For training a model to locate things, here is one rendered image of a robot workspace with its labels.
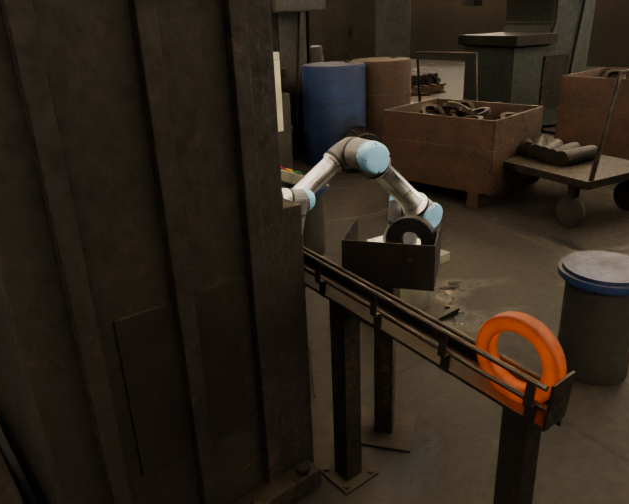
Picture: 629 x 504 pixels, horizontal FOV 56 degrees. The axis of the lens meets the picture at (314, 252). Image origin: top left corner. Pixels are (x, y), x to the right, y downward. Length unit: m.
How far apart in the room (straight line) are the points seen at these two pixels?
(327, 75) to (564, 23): 2.94
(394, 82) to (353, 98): 0.49
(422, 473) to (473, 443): 0.23
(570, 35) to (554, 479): 5.86
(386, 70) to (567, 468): 4.24
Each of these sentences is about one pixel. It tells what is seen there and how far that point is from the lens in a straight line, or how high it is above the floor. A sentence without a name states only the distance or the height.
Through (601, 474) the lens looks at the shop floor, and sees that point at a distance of 2.08.
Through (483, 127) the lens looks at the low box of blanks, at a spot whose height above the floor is 0.57.
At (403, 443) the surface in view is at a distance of 2.04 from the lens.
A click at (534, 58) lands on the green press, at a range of 6.93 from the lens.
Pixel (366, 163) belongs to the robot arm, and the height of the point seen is 0.80.
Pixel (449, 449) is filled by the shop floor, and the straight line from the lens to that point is 2.05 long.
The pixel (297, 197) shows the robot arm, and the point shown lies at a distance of 2.07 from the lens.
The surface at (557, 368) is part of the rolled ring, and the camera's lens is 1.19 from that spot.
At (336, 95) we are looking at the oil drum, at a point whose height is 0.64.
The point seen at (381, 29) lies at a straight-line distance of 6.80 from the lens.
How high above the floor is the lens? 1.32
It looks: 22 degrees down
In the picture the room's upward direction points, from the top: 2 degrees counter-clockwise
